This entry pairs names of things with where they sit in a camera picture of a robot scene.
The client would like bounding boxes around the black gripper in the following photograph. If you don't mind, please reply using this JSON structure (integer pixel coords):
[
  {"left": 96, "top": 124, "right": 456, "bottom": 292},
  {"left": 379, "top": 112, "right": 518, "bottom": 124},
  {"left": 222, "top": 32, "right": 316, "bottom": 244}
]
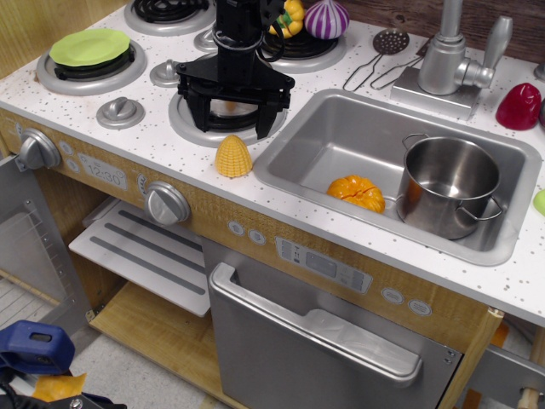
[{"left": 175, "top": 56, "right": 295, "bottom": 140}]

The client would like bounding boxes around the yellow toy corn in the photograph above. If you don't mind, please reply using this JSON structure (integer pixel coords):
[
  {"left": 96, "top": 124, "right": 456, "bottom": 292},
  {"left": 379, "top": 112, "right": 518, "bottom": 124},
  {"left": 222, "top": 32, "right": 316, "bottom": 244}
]
[{"left": 215, "top": 135, "right": 253, "bottom": 178}]

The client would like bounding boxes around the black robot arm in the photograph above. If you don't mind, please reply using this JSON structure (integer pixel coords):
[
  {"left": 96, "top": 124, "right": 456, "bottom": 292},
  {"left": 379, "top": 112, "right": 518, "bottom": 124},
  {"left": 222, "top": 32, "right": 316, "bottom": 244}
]
[{"left": 176, "top": 1, "right": 295, "bottom": 139}]

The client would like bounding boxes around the small steel pan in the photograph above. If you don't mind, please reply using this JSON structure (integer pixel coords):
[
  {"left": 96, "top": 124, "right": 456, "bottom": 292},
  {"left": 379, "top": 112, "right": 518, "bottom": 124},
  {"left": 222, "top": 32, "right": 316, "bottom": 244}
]
[{"left": 210, "top": 99, "right": 257, "bottom": 118}]

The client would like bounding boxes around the front right stove burner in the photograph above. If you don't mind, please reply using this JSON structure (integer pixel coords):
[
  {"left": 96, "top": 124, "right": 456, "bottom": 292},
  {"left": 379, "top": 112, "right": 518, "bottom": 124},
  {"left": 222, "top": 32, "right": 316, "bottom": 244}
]
[{"left": 168, "top": 95, "right": 266, "bottom": 147}]

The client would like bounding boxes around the stove burner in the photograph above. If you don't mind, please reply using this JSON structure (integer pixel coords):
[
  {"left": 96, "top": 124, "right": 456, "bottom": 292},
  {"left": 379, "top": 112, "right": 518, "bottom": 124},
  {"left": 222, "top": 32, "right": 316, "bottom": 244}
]
[
  {"left": 123, "top": 1, "right": 215, "bottom": 37},
  {"left": 261, "top": 31, "right": 347, "bottom": 74},
  {"left": 37, "top": 41, "right": 146, "bottom": 96},
  {"left": 168, "top": 95, "right": 266, "bottom": 147}
]

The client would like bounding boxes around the back right stove burner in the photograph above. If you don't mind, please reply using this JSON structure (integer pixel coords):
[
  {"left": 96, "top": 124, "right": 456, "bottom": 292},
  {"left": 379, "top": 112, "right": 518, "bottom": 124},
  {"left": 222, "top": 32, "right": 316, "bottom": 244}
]
[{"left": 261, "top": 31, "right": 347, "bottom": 74}]

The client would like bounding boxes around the front left stove burner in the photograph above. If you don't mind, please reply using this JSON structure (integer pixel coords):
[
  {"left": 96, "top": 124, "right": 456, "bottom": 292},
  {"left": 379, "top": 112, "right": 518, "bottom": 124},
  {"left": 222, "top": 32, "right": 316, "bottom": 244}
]
[{"left": 37, "top": 41, "right": 146, "bottom": 96}]

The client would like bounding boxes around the back left stove burner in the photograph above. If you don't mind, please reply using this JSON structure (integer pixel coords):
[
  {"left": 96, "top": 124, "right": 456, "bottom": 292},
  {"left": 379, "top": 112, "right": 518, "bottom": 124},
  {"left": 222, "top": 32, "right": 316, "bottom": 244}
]
[{"left": 123, "top": 1, "right": 215, "bottom": 37}]

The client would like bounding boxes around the silver countertop knob back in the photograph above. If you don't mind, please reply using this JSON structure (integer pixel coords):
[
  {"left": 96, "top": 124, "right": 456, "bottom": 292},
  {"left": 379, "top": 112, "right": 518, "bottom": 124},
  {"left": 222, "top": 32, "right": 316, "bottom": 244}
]
[{"left": 193, "top": 28, "right": 217, "bottom": 53}]

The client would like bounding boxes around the silver countertop knob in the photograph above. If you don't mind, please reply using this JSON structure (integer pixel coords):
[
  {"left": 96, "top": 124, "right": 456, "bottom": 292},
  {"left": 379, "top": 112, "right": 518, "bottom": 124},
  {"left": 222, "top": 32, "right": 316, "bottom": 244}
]
[
  {"left": 150, "top": 59, "right": 180, "bottom": 88},
  {"left": 96, "top": 97, "right": 146, "bottom": 130},
  {"left": 193, "top": 28, "right": 217, "bottom": 53}
]

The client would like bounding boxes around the silver countertop knob middle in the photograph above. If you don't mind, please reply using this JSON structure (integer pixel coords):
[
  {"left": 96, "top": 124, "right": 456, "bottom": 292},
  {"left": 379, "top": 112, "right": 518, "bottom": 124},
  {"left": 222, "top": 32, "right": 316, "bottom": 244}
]
[{"left": 150, "top": 59, "right": 180, "bottom": 88}]

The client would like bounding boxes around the silver sink basin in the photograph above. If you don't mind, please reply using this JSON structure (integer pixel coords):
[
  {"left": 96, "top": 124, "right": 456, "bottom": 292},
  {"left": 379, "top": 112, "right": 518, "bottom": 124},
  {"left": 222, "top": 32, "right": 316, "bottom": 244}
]
[{"left": 255, "top": 89, "right": 542, "bottom": 266}]

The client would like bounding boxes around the yellow toy bell pepper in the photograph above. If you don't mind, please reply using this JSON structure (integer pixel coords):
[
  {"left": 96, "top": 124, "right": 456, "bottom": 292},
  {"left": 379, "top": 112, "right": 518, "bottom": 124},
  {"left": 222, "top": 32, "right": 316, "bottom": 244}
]
[{"left": 276, "top": 0, "right": 306, "bottom": 38}]

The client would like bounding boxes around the silver countertop knob front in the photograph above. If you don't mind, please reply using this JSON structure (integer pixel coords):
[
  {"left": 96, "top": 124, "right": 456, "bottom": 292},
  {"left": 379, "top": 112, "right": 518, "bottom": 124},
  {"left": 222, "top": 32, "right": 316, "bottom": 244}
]
[{"left": 96, "top": 97, "right": 146, "bottom": 130}]

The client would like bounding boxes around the silver oven knob right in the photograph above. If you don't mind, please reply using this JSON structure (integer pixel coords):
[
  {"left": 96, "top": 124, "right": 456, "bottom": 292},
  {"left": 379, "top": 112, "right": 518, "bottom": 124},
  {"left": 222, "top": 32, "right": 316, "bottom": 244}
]
[{"left": 144, "top": 181, "right": 191, "bottom": 226}]

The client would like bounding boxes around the silver oven knob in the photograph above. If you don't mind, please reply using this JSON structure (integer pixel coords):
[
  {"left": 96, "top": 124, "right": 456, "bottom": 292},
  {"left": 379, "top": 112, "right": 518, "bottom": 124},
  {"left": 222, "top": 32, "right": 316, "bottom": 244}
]
[
  {"left": 144, "top": 181, "right": 191, "bottom": 226},
  {"left": 19, "top": 128, "right": 61, "bottom": 170}
]

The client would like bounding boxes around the purple toy onion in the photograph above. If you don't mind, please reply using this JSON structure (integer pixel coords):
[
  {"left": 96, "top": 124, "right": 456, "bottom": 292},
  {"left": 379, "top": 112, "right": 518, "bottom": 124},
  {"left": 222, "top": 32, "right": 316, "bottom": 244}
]
[{"left": 304, "top": 0, "right": 350, "bottom": 40}]

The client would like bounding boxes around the orange toy pumpkin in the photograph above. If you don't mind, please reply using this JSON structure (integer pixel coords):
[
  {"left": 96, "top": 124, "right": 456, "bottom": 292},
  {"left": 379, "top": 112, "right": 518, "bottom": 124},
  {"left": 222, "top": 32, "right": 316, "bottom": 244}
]
[{"left": 326, "top": 175, "right": 386, "bottom": 214}]

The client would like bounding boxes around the green toy plate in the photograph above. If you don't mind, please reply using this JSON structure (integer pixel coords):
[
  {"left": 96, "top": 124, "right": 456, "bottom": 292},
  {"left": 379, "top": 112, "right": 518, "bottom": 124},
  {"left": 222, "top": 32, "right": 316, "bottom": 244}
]
[{"left": 49, "top": 28, "right": 130, "bottom": 67}]

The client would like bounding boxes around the white oven rack shelf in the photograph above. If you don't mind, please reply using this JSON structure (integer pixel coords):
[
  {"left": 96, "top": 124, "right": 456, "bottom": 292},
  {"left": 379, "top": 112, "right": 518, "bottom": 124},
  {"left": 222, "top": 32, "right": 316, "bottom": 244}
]
[{"left": 69, "top": 199, "right": 210, "bottom": 317}]

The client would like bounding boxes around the metal slotted spoon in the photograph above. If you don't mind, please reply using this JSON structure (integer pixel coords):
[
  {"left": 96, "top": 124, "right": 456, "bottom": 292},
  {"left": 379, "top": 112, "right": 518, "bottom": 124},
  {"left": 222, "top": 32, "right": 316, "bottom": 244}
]
[{"left": 342, "top": 28, "right": 410, "bottom": 92}]

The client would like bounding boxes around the silver oven knob left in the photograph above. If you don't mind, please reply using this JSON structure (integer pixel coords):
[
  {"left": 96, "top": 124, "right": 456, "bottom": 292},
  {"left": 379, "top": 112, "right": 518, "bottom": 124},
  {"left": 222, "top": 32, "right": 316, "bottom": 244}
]
[{"left": 19, "top": 128, "right": 61, "bottom": 170}]

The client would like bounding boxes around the silver toy faucet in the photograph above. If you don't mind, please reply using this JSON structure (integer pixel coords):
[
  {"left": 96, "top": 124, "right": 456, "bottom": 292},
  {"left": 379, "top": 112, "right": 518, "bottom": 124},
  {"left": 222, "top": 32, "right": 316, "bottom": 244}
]
[{"left": 390, "top": 1, "right": 513, "bottom": 120}]

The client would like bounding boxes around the silver dishwasher door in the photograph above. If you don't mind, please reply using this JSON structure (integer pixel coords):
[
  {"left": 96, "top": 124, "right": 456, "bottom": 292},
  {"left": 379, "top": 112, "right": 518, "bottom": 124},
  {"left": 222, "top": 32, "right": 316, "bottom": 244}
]
[{"left": 204, "top": 240, "right": 461, "bottom": 408}]

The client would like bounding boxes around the open oven door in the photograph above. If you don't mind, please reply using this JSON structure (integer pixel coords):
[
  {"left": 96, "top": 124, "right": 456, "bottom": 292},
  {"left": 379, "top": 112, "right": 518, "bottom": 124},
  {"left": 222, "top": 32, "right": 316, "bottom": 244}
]
[{"left": 1, "top": 156, "right": 91, "bottom": 335}]

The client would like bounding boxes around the red toy pepper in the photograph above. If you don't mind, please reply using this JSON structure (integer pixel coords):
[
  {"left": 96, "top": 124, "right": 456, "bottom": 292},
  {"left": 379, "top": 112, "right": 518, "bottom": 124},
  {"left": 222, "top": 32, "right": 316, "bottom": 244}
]
[{"left": 496, "top": 83, "right": 542, "bottom": 131}]

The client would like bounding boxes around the blue clamp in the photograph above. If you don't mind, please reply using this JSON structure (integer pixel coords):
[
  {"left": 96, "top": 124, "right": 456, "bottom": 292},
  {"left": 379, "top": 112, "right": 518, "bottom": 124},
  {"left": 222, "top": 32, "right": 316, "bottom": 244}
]
[{"left": 1, "top": 320, "right": 76, "bottom": 383}]

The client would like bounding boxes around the green toy at right edge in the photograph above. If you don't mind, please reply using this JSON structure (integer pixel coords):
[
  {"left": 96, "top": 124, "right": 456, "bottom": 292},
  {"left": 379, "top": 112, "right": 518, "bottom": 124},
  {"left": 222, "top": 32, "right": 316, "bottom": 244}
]
[{"left": 532, "top": 189, "right": 545, "bottom": 216}]

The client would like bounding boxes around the metal wire utensil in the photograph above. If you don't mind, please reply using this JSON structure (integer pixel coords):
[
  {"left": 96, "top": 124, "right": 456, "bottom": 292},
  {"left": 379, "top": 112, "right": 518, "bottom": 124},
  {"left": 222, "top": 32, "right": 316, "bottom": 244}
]
[{"left": 370, "top": 39, "right": 431, "bottom": 90}]

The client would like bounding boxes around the steel pot with handles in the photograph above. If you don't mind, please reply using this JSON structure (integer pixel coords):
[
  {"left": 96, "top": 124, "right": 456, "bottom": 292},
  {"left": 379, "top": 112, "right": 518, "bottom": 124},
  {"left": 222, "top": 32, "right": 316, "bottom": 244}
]
[{"left": 396, "top": 133, "right": 503, "bottom": 239}]

